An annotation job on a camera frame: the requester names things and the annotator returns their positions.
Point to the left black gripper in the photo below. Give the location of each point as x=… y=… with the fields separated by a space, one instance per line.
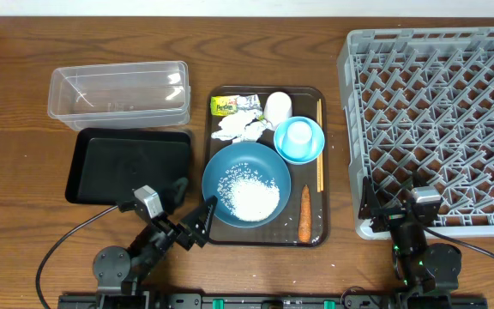
x=174 y=227

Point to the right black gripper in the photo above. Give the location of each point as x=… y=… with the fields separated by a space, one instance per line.
x=392 y=215

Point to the pile of white rice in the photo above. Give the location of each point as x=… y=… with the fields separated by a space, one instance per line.
x=247 y=193

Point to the dark blue plate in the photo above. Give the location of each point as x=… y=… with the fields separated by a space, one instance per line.
x=262 y=157

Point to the orange carrot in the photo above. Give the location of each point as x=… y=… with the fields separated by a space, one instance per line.
x=304 y=223

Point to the light blue cup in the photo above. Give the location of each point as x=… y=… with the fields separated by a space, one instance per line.
x=297 y=140

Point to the light blue small bowl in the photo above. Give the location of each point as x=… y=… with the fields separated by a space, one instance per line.
x=316 y=145

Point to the pink white cup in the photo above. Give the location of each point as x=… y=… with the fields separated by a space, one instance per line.
x=278 y=108

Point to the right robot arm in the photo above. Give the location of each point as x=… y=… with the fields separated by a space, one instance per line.
x=429 y=272

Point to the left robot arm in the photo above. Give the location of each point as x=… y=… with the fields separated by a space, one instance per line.
x=121 y=271

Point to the grey dishwasher rack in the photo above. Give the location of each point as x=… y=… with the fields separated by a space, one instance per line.
x=421 y=100

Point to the wooden chopstick right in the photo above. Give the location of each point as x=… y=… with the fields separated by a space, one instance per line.
x=322 y=159

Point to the black plastic tray bin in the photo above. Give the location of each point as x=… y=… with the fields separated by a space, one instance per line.
x=108 y=165

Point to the brown serving tray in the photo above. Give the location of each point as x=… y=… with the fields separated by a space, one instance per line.
x=283 y=230

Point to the crumpled white foil paper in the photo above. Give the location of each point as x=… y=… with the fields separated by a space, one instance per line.
x=246 y=125

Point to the yellow snack wrapper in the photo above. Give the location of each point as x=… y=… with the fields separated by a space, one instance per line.
x=223 y=105

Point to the clear plastic bin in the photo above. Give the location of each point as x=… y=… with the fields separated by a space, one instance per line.
x=121 y=96

